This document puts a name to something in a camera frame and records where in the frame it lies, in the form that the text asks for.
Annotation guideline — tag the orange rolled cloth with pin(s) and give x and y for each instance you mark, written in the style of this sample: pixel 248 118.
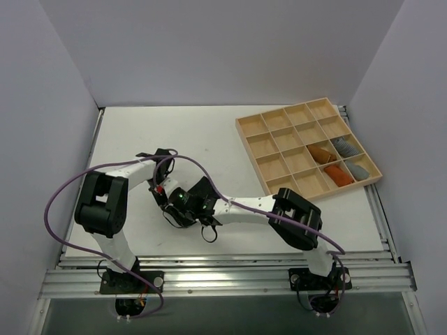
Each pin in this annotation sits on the orange rolled cloth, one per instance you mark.
pixel 340 177

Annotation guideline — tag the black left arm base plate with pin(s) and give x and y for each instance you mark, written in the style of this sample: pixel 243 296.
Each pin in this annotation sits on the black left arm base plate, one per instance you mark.
pixel 114 283

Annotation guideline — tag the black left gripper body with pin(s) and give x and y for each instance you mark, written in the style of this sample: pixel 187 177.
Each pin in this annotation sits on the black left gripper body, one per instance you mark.
pixel 164 163

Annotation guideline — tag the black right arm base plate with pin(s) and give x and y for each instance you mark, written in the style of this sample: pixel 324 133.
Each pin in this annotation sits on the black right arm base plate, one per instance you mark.
pixel 301 279

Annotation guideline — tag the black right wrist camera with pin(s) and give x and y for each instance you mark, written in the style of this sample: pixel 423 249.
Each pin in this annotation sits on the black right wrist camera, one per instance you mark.
pixel 170 193

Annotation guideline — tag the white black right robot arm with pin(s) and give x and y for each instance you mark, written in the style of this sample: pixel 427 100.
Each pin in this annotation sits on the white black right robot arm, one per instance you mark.
pixel 296 220

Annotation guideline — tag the grey striped rolled cloth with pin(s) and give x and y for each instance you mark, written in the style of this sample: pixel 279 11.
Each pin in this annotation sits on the grey striped rolled cloth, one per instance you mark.
pixel 344 148

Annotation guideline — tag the wooden compartment tray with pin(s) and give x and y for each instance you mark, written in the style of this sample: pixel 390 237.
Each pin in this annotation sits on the wooden compartment tray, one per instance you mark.
pixel 276 143

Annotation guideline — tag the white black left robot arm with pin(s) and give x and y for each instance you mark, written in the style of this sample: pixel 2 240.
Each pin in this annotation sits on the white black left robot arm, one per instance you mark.
pixel 102 206

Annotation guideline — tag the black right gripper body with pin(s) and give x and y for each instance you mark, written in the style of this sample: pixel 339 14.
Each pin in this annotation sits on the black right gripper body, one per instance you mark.
pixel 199 188

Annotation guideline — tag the brown rolled cloth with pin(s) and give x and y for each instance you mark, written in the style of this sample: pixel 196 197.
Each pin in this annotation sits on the brown rolled cloth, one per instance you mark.
pixel 321 156

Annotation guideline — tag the aluminium rail frame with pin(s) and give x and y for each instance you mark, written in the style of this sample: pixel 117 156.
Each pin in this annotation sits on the aluminium rail frame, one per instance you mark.
pixel 250 261

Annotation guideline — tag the black pinstriped underwear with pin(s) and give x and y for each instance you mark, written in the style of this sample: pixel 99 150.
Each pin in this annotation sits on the black pinstriped underwear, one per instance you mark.
pixel 203 192

